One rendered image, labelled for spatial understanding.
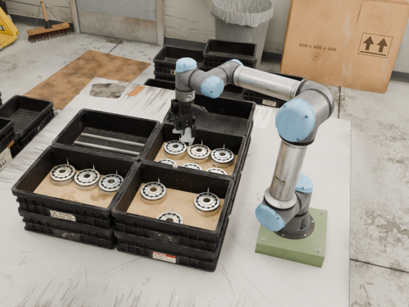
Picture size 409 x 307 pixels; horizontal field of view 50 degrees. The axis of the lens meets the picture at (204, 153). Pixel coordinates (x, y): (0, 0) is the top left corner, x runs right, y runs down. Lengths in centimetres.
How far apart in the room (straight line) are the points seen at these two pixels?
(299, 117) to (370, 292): 159
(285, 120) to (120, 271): 85
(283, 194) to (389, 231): 162
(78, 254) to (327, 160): 128
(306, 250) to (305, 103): 65
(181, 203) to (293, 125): 64
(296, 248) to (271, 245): 10
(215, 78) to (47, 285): 95
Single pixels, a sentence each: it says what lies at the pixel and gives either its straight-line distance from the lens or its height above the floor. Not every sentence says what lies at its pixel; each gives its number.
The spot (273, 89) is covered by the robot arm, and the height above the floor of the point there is 133.
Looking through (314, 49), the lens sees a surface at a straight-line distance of 442.
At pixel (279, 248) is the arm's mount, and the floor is 75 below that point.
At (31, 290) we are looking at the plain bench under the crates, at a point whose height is 70.
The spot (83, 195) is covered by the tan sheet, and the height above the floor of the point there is 83.
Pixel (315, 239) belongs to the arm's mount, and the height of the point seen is 76.
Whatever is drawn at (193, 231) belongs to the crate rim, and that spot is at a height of 92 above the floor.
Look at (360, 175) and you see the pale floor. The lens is 342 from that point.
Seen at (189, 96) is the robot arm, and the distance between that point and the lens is 164.
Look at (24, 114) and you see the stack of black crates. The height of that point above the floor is 38.
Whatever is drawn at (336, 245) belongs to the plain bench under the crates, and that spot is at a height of 70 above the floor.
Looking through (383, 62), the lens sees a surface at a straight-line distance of 448.
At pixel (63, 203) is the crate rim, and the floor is 92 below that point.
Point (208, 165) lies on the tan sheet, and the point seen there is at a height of 83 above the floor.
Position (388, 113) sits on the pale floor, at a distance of 424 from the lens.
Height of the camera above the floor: 207
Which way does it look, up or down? 38 degrees down
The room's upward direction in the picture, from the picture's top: 3 degrees clockwise
